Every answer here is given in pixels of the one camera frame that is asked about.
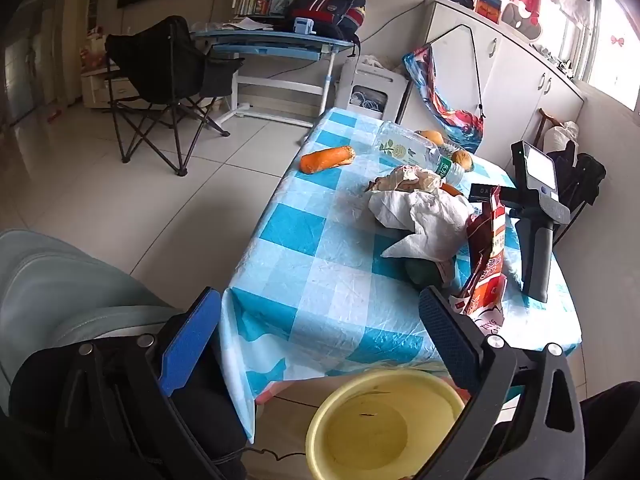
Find colourful printed bag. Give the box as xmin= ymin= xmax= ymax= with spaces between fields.
xmin=402 ymin=24 xmax=488 ymax=155

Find black cable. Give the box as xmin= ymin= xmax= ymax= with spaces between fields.
xmin=245 ymin=447 xmax=308 ymax=462

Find person's black trousers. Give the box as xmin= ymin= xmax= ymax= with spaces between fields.
xmin=150 ymin=310 xmax=640 ymax=480

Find white cabinet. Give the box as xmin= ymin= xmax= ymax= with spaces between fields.
xmin=425 ymin=0 xmax=586 ymax=181

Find blue checked plastic tablecloth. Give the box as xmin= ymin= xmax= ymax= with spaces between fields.
xmin=217 ymin=107 xmax=583 ymax=406

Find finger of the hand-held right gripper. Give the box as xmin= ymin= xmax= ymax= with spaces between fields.
xmin=469 ymin=183 xmax=502 ymax=204

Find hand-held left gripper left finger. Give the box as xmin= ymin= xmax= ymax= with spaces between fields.
xmin=10 ymin=287 xmax=226 ymax=480

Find blue study desk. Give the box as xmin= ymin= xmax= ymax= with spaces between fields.
xmin=192 ymin=27 xmax=356 ymax=128

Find dark green lump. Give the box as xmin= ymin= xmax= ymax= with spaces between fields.
xmin=404 ymin=255 xmax=456 ymax=291

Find white bag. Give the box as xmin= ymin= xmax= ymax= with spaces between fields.
xmin=545 ymin=121 xmax=581 ymax=153

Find clear plastic bottle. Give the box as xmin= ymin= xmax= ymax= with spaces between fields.
xmin=372 ymin=121 xmax=467 ymax=186

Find papers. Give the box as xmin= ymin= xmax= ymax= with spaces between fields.
xmin=192 ymin=16 xmax=271 ymax=34

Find grey-green armchair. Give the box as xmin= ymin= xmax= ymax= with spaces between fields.
xmin=0 ymin=229 xmax=181 ymax=411

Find white paper napkin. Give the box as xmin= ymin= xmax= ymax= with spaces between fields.
xmin=369 ymin=189 xmax=473 ymax=263

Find black folding chair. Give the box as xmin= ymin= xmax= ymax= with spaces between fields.
xmin=104 ymin=16 xmax=246 ymax=177

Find white plastic stool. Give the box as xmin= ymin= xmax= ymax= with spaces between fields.
xmin=340 ymin=55 xmax=408 ymax=123

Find window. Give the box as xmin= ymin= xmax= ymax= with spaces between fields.
xmin=542 ymin=0 xmax=640 ymax=111

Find orange and blue box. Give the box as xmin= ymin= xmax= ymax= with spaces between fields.
xmin=474 ymin=0 xmax=503 ymax=23

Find red snack packet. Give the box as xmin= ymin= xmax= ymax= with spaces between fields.
xmin=447 ymin=185 xmax=508 ymax=333

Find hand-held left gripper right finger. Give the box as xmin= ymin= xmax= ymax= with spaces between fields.
xmin=417 ymin=285 xmax=586 ymax=480

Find yellow plastic basin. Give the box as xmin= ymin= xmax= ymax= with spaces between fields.
xmin=305 ymin=370 xmax=481 ymax=480

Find brownish paper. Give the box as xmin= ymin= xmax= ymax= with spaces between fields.
xmin=367 ymin=164 xmax=443 ymax=195

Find grey slippers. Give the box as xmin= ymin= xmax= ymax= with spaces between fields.
xmin=501 ymin=2 xmax=546 ymax=41

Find dark striped backpack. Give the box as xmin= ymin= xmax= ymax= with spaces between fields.
xmin=284 ymin=0 xmax=367 ymax=58

